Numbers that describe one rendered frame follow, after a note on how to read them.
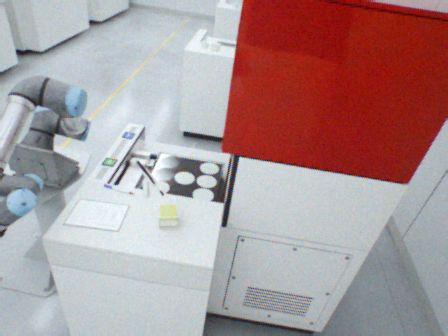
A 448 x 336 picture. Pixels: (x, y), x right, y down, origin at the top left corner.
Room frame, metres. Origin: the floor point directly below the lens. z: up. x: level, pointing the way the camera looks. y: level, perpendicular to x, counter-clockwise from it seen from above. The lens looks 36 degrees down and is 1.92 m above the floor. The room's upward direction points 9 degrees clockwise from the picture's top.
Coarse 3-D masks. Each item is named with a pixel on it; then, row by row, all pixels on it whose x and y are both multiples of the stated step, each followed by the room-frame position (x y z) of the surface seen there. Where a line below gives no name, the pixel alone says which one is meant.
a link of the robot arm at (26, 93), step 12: (24, 84) 1.07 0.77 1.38; (36, 84) 1.08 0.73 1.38; (12, 96) 1.02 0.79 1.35; (24, 96) 1.03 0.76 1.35; (36, 96) 1.06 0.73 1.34; (12, 108) 0.98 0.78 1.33; (24, 108) 1.01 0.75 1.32; (0, 120) 0.94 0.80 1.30; (12, 120) 0.95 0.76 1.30; (24, 120) 0.98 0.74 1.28; (0, 132) 0.90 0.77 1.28; (12, 132) 0.92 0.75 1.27; (0, 144) 0.86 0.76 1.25; (12, 144) 0.89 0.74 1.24; (0, 156) 0.83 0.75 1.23; (0, 168) 0.81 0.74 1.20; (0, 180) 0.76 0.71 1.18
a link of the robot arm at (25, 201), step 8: (16, 192) 0.70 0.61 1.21; (24, 192) 0.72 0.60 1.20; (8, 200) 0.68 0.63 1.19; (16, 200) 0.68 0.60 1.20; (24, 200) 0.69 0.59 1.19; (32, 200) 0.71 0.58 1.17; (0, 208) 0.66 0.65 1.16; (8, 208) 0.66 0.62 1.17; (16, 208) 0.67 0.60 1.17; (24, 208) 0.67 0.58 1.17; (32, 208) 0.69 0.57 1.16; (0, 216) 0.65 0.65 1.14; (8, 216) 0.66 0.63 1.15; (16, 216) 0.66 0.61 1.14; (0, 224) 0.65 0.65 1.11; (8, 224) 0.66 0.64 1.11
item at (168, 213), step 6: (162, 204) 0.93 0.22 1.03; (168, 204) 0.93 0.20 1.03; (174, 204) 0.94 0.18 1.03; (162, 210) 0.90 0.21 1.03; (168, 210) 0.90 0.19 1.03; (174, 210) 0.91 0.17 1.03; (162, 216) 0.87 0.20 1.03; (168, 216) 0.87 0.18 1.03; (174, 216) 0.88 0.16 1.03; (162, 222) 0.86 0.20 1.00; (168, 222) 0.87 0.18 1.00; (174, 222) 0.87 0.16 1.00; (162, 228) 0.86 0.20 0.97; (168, 228) 0.87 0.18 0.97; (174, 228) 0.87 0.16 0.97
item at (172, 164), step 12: (168, 156) 1.44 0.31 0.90; (156, 168) 1.32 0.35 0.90; (168, 168) 1.34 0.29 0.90; (180, 168) 1.35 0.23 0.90; (192, 168) 1.37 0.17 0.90; (168, 180) 1.24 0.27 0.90; (216, 180) 1.30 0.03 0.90; (168, 192) 1.15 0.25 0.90; (180, 192) 1.17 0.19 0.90; (192, 192) 1.18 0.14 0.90; (216, 192) 1.21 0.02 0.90
